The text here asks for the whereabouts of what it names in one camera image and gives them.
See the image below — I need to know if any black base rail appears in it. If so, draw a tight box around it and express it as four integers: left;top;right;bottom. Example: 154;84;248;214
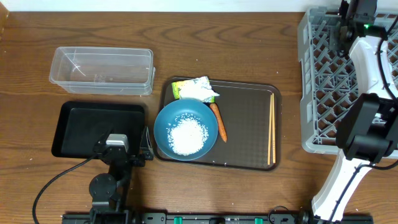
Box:
61;211;374;224

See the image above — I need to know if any orange carrot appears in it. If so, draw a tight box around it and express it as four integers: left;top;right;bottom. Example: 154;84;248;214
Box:
210;103;228;142

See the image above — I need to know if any brown serving tray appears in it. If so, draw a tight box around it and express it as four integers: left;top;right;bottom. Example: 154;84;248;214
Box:
154;80;282;172

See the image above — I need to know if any pile of white rice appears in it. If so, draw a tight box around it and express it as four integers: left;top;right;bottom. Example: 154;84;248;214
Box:
166;113;209;156

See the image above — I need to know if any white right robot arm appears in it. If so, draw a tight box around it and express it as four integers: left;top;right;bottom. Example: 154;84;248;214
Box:
297;0;397;223

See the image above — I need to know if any dark blue plate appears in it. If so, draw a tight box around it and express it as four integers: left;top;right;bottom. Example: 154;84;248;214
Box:
154;100;218;161

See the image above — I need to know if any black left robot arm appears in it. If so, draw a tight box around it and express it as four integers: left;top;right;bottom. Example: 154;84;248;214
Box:
86;127;154;224

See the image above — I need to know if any clear plastic bin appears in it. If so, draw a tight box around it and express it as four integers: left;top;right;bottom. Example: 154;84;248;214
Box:
49;47;155;95

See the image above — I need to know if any crumpled yellow snack wrapper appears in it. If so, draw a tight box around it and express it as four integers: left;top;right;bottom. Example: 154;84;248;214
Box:
172;76;220;103

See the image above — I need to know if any wooden chopstick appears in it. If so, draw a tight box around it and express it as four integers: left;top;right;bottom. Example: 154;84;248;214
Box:
271;94;276;164
267;94;272;165

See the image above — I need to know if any grey dishwasher rack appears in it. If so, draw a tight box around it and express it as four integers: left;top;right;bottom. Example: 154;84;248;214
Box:
297;6;398;159

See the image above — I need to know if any black plastic bin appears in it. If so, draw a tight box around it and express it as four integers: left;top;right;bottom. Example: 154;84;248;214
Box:
52;101;145;159

